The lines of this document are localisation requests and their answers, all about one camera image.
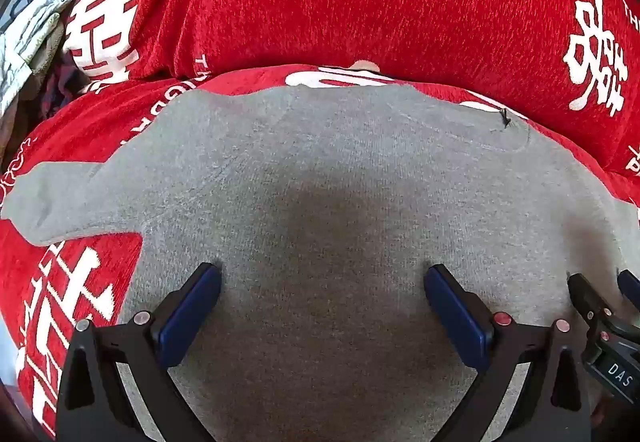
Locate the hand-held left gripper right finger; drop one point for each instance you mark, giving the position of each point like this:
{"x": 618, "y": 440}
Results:
{"x": 457, "y": 317}

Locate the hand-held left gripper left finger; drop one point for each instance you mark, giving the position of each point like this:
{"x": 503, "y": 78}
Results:
{"x": 192, "y": 317}

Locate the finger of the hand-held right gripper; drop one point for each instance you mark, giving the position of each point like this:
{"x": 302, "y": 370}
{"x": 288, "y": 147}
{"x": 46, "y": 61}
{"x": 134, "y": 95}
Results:
{"x": 631, "y": 287}
{"x": 585, "y": 294}

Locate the grey sweater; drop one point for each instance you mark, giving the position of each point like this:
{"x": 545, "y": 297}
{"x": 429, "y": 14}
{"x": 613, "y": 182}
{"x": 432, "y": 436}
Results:
{"x": 320, "y": 161}

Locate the small pink object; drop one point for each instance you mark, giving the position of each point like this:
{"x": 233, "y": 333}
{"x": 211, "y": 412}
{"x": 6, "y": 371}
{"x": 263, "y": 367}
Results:
{"x": 365, "y": 65}

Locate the dark patterned cloth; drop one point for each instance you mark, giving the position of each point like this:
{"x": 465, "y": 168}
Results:
{"x": 60, "y": 81}

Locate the white striped cloth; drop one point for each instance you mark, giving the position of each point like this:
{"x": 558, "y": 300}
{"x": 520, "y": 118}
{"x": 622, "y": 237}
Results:
{"x": 30, "y": 36}

